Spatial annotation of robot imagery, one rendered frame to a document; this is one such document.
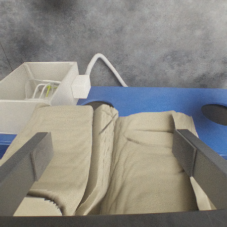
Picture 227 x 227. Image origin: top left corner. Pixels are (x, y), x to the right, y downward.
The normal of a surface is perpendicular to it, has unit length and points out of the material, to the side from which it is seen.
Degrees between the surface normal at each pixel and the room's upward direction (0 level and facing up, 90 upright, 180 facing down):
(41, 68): 0
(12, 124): 0
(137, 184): 93
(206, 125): 90
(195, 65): 0
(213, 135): 90
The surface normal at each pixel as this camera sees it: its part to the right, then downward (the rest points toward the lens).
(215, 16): -0.09, 0.64
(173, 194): 0.00, -0.75
